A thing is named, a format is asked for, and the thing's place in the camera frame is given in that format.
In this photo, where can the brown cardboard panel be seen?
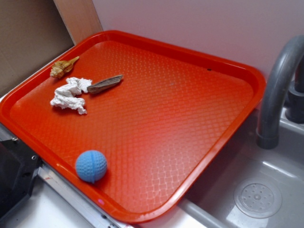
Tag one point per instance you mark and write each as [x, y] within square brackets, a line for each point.
[32, 33]

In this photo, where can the crumpled white paper towel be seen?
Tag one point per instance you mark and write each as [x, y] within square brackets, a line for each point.
[66, 95]

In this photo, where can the brown wood chip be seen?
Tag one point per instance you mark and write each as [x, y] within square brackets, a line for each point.
[104, 84]

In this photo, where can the tan spiral seashell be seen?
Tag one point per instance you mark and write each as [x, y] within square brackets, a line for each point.
[60, 68]

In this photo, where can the grey curved faucet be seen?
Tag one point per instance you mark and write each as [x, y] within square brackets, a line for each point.
[285, 85]

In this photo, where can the red plastic tray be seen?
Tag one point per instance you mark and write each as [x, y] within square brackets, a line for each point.
[159, 128]

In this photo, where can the grey toy sink basin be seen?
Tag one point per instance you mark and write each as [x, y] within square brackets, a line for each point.
[211, 198]

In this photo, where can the silver metal rail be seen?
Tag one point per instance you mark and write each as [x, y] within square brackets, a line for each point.
[87, 210]

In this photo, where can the blue dimpled ball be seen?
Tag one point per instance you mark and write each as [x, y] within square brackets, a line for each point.
[91, 166]

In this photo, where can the light wooden board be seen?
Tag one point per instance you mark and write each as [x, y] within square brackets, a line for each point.
[80, 18]

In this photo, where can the round sink drain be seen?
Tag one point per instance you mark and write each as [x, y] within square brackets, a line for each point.
[258, 199]

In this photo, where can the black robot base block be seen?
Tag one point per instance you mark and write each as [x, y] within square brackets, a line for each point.
[19, 166]

